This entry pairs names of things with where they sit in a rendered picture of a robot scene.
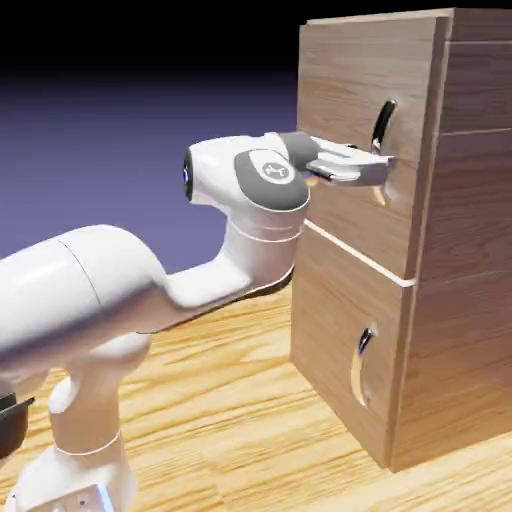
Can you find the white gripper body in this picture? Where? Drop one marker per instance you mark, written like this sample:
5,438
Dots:
352,164

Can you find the light wood cabinet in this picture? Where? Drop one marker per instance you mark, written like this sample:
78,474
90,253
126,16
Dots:
464,240

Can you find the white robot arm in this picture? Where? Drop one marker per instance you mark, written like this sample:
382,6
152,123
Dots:
120,272

